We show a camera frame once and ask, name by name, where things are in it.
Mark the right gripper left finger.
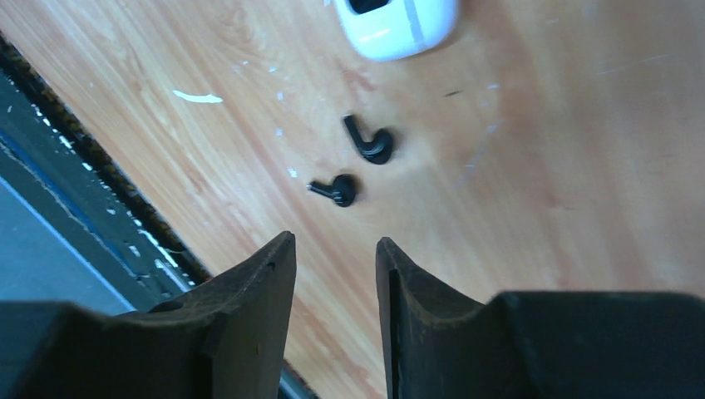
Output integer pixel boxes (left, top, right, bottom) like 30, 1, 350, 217
1, 231, 297, 398

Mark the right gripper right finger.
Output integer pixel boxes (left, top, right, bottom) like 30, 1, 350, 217
376, 237, 704, 398

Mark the black earbud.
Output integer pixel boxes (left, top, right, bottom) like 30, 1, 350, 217
343, 115, 395, 165
307, 174, 357, 208

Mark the white earbud charging case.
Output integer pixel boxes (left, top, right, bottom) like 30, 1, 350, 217
333, 0, 461, 62

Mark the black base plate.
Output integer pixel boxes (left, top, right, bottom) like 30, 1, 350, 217
1, 41, 207, 314

